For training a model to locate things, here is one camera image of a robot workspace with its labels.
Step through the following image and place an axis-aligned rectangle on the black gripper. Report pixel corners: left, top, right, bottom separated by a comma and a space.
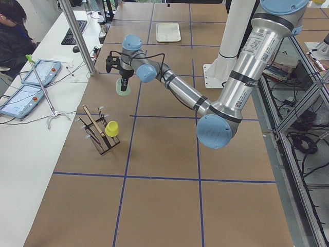
118, 60, 134, 92

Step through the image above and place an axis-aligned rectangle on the pale green cup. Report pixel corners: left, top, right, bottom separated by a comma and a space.
116, 79, 131, 96

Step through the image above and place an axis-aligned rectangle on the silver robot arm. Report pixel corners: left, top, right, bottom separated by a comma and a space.
118, 1, 308, 149

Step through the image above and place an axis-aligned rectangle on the yellow cup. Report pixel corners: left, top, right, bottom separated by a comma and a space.
105, 120, 119, 137

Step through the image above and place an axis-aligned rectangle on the metal cup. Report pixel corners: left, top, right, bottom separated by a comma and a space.
100, 24, 107, 33

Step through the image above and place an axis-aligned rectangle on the cream bear tray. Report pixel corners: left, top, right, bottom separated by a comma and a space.
156, 23, 181, 43

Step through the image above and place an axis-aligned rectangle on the black computer mouse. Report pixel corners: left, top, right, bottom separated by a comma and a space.
72, 46, 80, 53

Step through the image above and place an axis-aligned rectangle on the black keyboard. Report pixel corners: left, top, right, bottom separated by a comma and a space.
61, 20, 88, 46

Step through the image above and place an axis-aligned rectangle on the upper teach pendant tablet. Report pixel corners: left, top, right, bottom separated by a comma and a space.
22, 60, 62, 86

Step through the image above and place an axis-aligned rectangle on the teach pendant tablet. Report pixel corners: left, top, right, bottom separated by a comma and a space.
22, 60, 62, 86
1, 84, 44, 119

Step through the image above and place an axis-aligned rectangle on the lower teach pendant tablet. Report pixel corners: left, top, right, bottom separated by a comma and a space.
1, 84, 44, 119

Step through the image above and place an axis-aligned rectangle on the person in black jacket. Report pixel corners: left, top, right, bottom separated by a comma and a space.
1, 0, 37, 78

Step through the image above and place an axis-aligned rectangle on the stack of books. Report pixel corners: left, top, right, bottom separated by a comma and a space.
263, 52, 299, 81

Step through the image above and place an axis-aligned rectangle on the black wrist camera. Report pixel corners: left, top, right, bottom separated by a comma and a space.
105, 51, 120, 73

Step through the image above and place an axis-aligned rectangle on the wooden rack handle bar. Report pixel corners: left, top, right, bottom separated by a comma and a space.
82, 105, 105, 137

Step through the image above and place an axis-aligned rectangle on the black wire cup rack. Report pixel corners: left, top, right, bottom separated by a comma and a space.
76, 104, 120, 155

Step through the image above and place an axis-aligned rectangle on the aluminium frame post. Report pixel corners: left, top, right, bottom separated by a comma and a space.
59, 0, 96, 76

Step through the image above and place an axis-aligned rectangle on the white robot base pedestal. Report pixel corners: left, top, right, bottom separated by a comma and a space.
203, 0, 259, 89

